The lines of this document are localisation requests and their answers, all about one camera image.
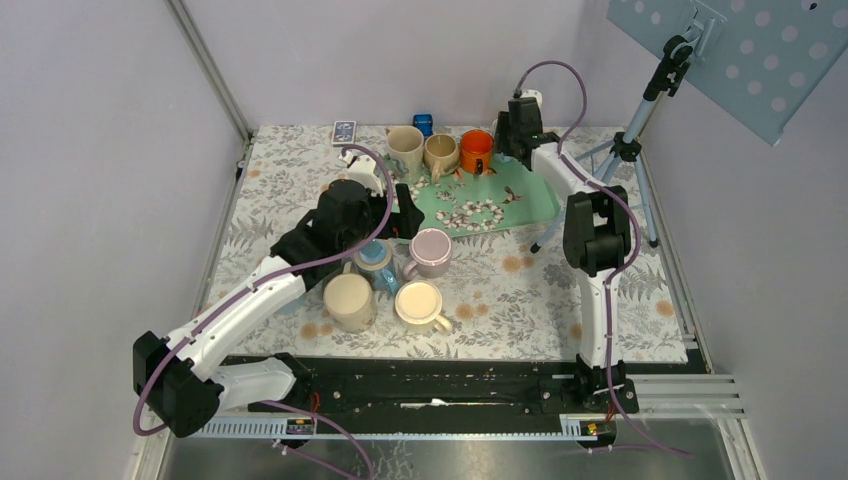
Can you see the blue butterfly mug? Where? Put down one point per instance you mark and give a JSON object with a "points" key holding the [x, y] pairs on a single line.
{"points": [[375, 262]]}

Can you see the light blue tripod stand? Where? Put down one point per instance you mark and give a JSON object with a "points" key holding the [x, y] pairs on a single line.
{"points": [[625, 145]]}

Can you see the blue toy car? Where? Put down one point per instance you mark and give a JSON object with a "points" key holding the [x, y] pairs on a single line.
{"points": [[424, 123]]}

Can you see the floral tablecloth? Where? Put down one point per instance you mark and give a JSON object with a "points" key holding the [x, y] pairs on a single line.
{"points": [[504, 301]]}

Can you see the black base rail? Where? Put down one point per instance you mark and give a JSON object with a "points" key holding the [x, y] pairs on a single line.
{"points": [[389, 390]]}

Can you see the pale blue ribbed mug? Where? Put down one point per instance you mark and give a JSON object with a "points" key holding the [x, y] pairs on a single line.
{"points": [[292, 307]]}

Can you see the round beige glazed mug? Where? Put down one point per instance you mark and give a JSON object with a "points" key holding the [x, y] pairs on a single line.
{"points": [[441, 156]]}

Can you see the playing card box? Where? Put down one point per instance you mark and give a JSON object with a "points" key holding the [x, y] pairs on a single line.
{"points": [[343, 132]]}

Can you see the green floral bird tray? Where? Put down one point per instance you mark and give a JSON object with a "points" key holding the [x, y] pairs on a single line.
{"points": [[512, 197]]}

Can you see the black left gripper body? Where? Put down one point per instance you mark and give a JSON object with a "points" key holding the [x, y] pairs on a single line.
{"points": [[374, 219]]}

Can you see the blue dotted panel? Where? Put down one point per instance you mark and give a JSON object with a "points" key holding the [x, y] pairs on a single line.
{"points": [[757, 60]]}

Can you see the lilac mug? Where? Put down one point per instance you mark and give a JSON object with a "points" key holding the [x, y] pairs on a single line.
{"points": [[431, 251]]}

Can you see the beige cartoon print mug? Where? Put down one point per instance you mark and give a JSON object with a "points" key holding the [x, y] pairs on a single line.
{"points": [[350, 301]]}

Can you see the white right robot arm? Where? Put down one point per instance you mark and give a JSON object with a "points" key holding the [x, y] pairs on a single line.
{"points": [[598, 225]]}

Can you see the cream yellow mug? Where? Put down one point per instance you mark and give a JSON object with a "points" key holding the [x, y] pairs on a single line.
{"points": [[419, 306]]}

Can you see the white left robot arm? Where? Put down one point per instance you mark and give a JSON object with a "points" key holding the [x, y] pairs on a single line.
{"points": [[181, 376]]}

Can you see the white slotted cable duct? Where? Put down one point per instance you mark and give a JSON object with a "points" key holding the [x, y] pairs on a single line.
{"points": [[556, 427]]}

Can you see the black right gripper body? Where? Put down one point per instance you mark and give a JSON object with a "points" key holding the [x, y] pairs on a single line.
{"points": [[514, 137]]}

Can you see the beige seahorse print mug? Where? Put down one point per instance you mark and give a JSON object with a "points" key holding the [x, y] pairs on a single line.
{"points": [[405, 145]]}

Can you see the orange mug with black handle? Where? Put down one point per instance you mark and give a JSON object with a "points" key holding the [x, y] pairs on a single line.
{"points": [[476, 150]]}

